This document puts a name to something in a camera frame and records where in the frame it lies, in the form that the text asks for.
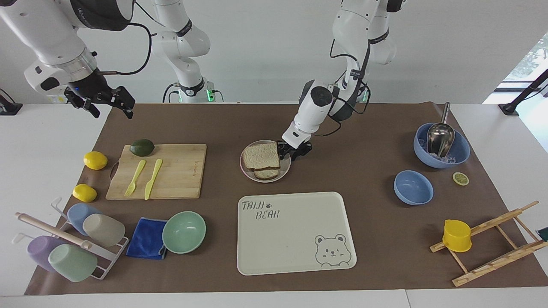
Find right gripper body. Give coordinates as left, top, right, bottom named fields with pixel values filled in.
left=70, top=68, right=114, bottom=103

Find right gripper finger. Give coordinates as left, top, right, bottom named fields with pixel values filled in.
left=64, top=87, right=101, bottom=119
left=105, top=86, right=136, bottom=119

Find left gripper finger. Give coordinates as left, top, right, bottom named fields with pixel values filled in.
left=295, top=142, right=313, bottom=161
left=277, top=140, right=293, bottom=162

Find pink round plate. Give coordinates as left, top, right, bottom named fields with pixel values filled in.
left=239, top=140, right=292, bottom=184

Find large bread slice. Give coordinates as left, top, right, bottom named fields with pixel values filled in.
left=242, top=142, right=282, bottom=171

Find small bread slice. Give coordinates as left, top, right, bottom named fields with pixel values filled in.
left=253, top=167, right=281, bottom=181

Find green avocado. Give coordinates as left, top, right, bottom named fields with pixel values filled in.
left=130, top=139, right=155, bottom=157

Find yellow lemon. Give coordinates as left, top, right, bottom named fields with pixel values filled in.
left=72, top=184, right=98, bottom=203
left=83, top=151, right=108, bottom=171

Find black stand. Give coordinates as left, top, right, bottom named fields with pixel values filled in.
left=498, top=68, right=548, bottom=116
left=0, top=88, right=23, bottom=116

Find yellow plastic fork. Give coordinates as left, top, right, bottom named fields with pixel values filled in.
left=124, top=160, right=147, bottom=197

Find yellow plastic knife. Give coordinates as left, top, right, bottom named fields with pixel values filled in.
left=144, top=159, right=164, bottom=201

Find cream tray with bear print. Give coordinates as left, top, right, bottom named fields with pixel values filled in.
left=237, top=191, right=357, bottom=276

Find wooden cutting board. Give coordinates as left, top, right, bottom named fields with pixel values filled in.
left=105, top=143, right=208, bottom=201

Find blue plastic cup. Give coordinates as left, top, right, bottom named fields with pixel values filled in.
left=67, top=203, right=103, bottom=236

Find small blue bowl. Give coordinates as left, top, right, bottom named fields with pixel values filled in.
left=393, top=170, right=434, bottom=206

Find beige plastic cup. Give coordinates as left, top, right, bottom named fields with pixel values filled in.
left=82, top=213, right=126, bottom=248

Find green bowl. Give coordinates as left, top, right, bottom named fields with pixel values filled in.
left=162, top=211, right=207, bottom=255

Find white cup rack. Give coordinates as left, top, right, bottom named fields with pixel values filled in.
left=12, top=197, right=130, bottom=281

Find metal scoop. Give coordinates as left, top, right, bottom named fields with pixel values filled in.
left=426, top=102, right=456, bottom=158

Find blue cloth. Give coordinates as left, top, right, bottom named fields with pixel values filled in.
left=125, top=217, right=168, bottom=261

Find clear ice cubes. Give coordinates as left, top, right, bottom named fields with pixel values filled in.
left=419, top=138, right=458, bottom=166

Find purple plastic cup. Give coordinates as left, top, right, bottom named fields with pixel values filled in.
left=27, top=235, right=69, bottom=273

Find large blue bowl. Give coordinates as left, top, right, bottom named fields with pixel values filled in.
left=413, top=122, right=471, bottom=169

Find green plastic cup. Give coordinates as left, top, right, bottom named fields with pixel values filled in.
left=48, top=243, right=98, bottom=283

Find wooden slatted rack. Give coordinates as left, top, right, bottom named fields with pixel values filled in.
left=430, top=200, right=548, bottom=287

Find yellow cup with handle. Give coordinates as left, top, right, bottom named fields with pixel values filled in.
left=442, top=219, right=473, bottom=253

